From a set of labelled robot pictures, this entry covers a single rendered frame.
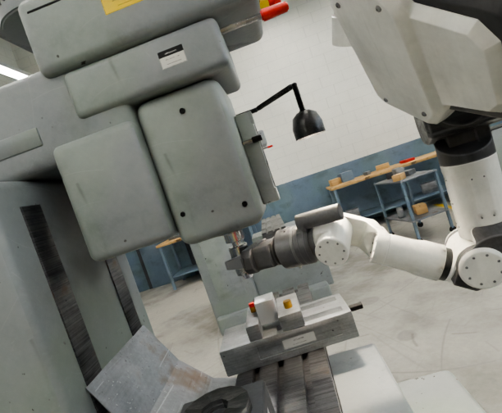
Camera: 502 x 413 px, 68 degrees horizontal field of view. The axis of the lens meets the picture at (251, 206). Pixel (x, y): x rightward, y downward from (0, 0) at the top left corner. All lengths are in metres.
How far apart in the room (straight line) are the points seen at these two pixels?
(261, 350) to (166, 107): 0.63
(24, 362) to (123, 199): 0.35
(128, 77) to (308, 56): 6.98
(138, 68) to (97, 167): 0.22
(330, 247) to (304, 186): 6.64
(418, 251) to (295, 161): 6.65
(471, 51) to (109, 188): 0.65
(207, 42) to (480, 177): 0.55
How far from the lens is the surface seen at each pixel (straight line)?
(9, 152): 0.94
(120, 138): 0.81
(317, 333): 1.00
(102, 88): 0.83
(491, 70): 0.44
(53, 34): 0.90
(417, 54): 0.49
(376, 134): 7.62
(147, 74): 0.81
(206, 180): 0.77
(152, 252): 7.91
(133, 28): 0.83
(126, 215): 0.80
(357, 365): 1.07
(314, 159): 7.39
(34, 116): 0.91
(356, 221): 0.81
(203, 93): 0.79
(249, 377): 1.00
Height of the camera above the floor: 1.39
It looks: 3 degrees down
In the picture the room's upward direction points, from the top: 19 degrees counter-clockwise
